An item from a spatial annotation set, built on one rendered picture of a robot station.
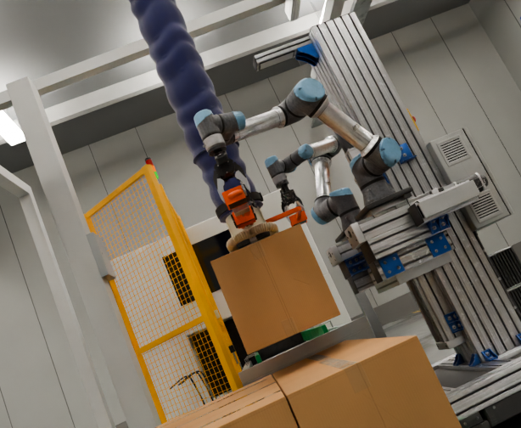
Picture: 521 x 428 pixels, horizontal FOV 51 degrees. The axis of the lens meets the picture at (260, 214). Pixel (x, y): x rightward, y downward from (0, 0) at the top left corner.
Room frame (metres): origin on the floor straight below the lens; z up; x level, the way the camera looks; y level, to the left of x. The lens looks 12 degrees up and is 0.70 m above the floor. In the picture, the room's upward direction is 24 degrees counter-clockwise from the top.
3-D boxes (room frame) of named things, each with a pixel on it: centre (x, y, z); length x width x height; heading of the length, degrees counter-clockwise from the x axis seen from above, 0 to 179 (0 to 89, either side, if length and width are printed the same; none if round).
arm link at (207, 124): (1.92, 0.04, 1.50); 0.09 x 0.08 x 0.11; 121
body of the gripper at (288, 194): (2.78, -0.17, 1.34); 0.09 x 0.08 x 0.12; 3
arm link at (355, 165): (2.41, -0.52, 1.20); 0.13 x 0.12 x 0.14; 31
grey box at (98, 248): (3.46, 1.06, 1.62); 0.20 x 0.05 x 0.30; 6
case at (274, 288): (2.50, 0.08, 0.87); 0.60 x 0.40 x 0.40; 3
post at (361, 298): (3.44, -0.36, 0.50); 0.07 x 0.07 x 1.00; 6
